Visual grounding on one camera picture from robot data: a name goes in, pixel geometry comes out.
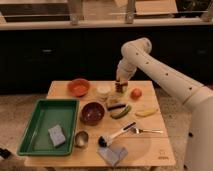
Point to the small metal cup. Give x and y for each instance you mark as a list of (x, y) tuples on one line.
[(81, 139)]

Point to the clear plastic cup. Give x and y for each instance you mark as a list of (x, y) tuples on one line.
[(103, 92)]

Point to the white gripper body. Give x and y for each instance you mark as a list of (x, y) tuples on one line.
[(125, 71)]

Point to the green plastic tray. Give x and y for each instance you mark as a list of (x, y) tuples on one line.
[(47, 114)]

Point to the dark gripper fingers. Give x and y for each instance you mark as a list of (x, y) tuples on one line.
[(119, 82)]

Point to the orange bowl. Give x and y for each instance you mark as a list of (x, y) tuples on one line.
[(78, 87)]

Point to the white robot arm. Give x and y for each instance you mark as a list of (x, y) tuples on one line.
[(194, 95)]

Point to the red tomato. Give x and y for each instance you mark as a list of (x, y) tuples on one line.
[(136, 93)]

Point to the dark brown bowl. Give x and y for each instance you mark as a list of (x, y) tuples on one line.
[(92, 113)]

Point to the silver fork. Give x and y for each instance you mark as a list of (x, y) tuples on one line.
[(138, 131)]

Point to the wooden tabletop board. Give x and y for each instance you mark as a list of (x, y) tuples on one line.
[(145, 149)]

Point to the dark chocolate bar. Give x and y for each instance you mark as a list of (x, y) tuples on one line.
[(116, 106)]

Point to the green pepper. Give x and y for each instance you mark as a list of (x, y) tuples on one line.
[(121, 114)]

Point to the grey blue sponge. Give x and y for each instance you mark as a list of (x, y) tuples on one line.
[(56, 135)]

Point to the blue grey cloth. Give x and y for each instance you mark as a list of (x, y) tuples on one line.
[(112, 155)]

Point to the yellow banana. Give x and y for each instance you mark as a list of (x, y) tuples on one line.
[(146, 112)]

